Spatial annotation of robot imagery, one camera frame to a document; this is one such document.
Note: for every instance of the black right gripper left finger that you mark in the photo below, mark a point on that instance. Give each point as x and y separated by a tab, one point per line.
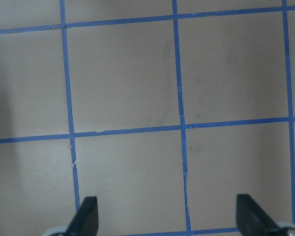
86	220

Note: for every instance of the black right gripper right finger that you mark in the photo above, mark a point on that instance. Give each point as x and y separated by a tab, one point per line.
252	220

